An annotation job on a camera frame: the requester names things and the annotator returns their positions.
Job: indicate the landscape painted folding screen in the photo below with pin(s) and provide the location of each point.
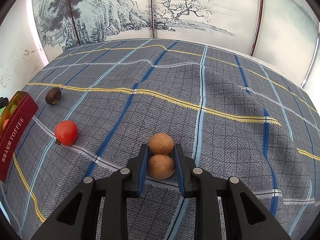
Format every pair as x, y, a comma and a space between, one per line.
283, 33

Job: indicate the red gold toffee tin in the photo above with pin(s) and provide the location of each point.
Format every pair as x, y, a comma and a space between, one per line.
18, 121

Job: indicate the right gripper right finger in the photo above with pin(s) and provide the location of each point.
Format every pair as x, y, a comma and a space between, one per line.
224, 202

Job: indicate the red tomato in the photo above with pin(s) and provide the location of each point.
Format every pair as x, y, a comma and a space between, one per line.
66, 132

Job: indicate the dark brown chestnut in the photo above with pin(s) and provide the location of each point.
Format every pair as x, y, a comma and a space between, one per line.
53, 96

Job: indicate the tan longan back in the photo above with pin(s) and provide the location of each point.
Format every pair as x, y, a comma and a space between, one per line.
161, 143

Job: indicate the tan longan front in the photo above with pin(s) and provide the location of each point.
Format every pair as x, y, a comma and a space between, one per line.
161, 167

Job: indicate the blue plaid tablecloth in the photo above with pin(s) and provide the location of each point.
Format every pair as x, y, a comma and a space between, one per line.
233, 116

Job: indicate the green tissue pack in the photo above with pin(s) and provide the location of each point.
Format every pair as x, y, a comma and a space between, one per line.
2, 110

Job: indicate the tan longan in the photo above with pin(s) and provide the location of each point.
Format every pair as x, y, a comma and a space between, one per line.
161, 167
161, 143

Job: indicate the small orange mandarin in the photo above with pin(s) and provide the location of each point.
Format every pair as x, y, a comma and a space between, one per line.
5, 123

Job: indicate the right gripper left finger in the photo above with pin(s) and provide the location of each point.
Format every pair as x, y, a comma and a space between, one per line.
98, 203

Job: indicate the green lime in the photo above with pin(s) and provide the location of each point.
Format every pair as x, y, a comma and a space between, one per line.
13, 108

